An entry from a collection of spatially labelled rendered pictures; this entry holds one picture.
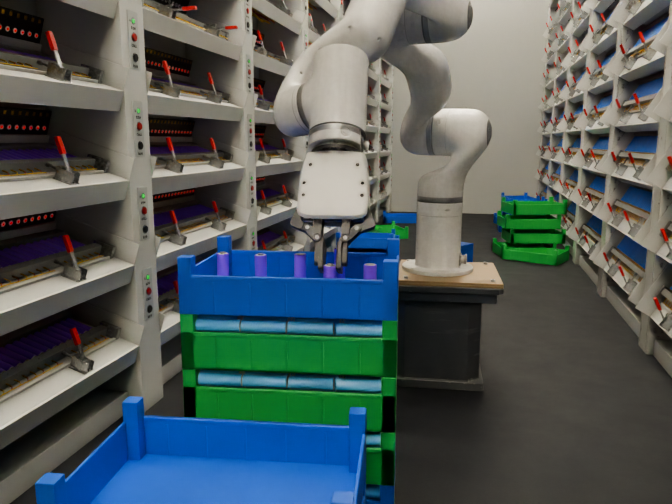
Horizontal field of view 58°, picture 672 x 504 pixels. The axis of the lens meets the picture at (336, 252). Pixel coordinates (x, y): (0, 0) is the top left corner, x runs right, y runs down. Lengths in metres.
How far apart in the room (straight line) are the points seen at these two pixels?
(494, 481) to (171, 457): 0.66
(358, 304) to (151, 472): 0.33
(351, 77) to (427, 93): 0.55
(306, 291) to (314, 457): 0.21
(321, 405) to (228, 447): 0.14
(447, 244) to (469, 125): 0.31
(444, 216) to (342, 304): 0.82
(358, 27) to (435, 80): 0.44
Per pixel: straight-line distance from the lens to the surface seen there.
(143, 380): 1.53
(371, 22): 1.02
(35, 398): 1.26
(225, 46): 1.96
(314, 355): 0.84
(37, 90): 1.21
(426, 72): 1.40
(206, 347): 0.87
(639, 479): 1.37
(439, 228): 1.60
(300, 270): 0.91
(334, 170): 0.86
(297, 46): 2.75
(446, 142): 1.58
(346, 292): 0.81
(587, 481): 1.32
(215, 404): 0.90
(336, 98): 0.89
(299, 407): 0.87
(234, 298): 0.84
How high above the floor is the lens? 0.64
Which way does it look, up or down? 10 degrees down
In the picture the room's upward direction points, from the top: straight up
